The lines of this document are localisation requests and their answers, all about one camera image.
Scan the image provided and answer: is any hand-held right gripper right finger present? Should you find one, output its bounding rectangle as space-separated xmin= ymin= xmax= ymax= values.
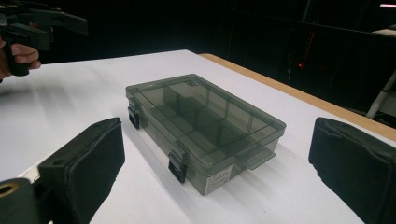
xmin=308 ymin=117 xmax=396 ymax=224

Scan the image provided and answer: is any transparent grey compartment box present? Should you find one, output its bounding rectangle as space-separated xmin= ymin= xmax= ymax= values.
xmin=125 ymin=73 xmax=288 ymax=197

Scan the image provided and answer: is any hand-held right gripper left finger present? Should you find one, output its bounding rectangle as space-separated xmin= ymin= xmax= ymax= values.
xmin=36 ymin=117 xmax=126 ymax=224

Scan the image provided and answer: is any white table mat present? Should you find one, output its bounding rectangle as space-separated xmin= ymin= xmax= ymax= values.
xmin=0 ymin=49 xmax=396 ymax=224

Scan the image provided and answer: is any white metal stand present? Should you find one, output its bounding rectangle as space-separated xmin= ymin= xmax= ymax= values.
xmin=366 ymin=70 xmax=396 ymax=119

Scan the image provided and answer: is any wooden table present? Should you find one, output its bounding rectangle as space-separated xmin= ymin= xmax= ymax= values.
xmin=199 ymin=52 xmax=396 ymax=143

